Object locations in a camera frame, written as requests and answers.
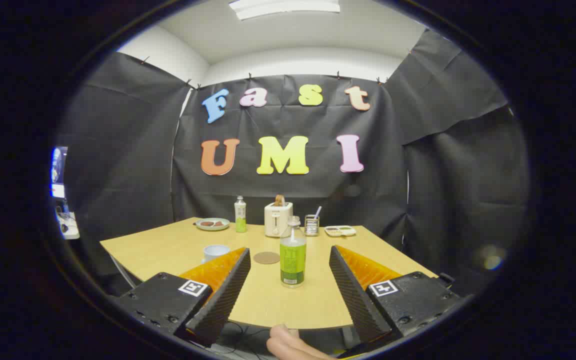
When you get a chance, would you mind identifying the white divided dish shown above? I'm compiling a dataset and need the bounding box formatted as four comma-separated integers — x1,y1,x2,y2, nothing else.
324,225,357,238

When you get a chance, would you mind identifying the small green drink bottle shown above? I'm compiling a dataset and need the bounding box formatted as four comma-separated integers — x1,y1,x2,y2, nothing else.
234,195,248,234

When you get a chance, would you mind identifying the white power strip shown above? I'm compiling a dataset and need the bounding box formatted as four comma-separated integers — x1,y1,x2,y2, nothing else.
55,205,80,240

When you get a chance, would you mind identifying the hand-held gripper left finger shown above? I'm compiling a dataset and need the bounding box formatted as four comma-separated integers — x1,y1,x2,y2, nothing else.
110,246,252,347

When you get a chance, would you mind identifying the ceiling light panel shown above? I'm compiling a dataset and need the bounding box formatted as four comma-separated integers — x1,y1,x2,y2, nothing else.
228,0,341,21

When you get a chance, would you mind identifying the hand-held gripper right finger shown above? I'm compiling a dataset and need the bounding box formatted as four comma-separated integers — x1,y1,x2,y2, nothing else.
329,245,464,357

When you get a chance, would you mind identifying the computer monitor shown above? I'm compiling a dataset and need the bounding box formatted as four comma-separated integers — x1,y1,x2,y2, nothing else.
50,146,69,201

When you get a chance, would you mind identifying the black cable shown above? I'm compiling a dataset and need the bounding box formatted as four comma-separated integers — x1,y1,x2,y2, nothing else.
218,322,270,358

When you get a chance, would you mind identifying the cream toaster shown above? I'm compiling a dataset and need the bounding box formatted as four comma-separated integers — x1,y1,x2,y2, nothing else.
264,201,294,238

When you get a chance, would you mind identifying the green label juice bottle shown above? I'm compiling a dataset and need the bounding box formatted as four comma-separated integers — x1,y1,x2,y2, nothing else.
279,216,308,289

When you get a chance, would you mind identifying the pale blue cup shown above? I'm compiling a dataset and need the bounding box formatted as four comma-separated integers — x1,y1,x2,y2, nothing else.
201,244,231,264

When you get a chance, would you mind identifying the black backdrop cloth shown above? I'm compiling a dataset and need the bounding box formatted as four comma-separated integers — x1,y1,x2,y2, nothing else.
58,30,531,296

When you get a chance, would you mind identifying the pale green plate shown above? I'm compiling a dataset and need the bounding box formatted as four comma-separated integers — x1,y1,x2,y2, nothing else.
194,217,231,232

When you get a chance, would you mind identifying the wooden table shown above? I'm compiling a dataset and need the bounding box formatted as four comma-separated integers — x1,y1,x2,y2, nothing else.
99,217,439,331

